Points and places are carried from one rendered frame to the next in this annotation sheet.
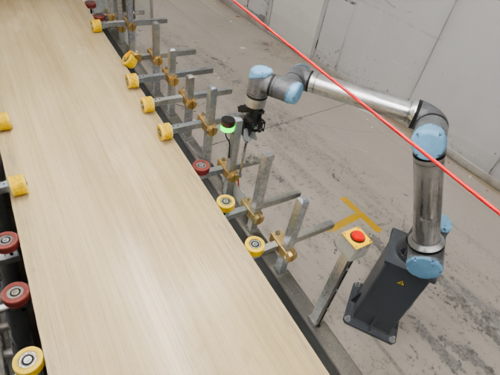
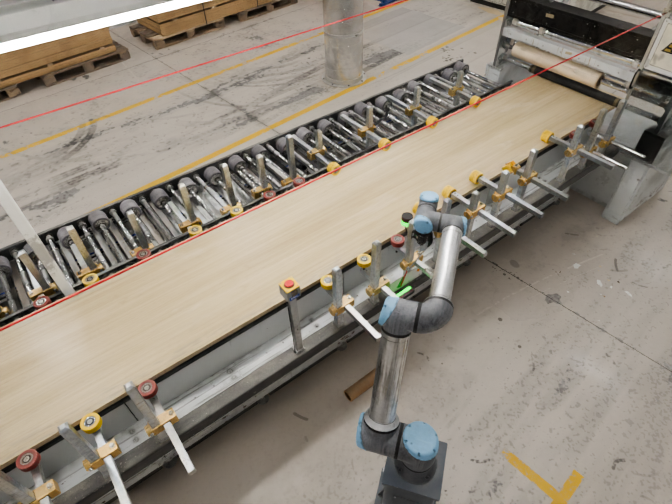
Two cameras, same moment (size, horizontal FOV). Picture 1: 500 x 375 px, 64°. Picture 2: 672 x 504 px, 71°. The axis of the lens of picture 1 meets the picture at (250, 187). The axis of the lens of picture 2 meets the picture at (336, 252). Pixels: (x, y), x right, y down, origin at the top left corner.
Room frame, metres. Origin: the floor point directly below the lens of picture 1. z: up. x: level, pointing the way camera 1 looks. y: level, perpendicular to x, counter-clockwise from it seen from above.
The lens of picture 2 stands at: (1.09, -1.68, 2.79)
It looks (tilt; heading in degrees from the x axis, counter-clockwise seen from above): 46 degrees down; 92
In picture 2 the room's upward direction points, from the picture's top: 2 degrees counter-clockwise
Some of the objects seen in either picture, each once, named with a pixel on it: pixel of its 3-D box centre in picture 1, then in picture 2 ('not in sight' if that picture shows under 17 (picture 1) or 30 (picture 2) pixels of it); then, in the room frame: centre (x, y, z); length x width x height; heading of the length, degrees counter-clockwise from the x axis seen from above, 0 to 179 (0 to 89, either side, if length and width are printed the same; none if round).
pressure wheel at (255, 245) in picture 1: (253, 251); (328, 286); (1.00, -0.06, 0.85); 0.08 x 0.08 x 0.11
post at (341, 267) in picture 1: (330, 289); (294, 324); (0.84, -0.36, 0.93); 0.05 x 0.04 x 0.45; 37
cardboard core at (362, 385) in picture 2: not in sight; (366, 382); (1.21, -0.19, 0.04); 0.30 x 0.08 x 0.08; 37
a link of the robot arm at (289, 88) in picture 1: (286, 88); (426, 219); (1.47, -0.07, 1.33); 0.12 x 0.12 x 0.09; 73
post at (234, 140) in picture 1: (231, 160); (409, 253); (1.44, 0.11, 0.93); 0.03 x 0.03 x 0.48; 37
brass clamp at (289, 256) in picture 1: (283, 246); (341, 305); (1.07, -0.18, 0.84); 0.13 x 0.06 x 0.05; 37
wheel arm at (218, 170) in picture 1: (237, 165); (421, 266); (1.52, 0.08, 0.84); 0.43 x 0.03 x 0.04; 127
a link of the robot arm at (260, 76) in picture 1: (260, 82); (428, 204); (1.49, 0.04, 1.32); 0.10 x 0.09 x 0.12; 73
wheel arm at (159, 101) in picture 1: (190, 96); (480, 211); (1.89, 0.41, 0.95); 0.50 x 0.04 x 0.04; 127
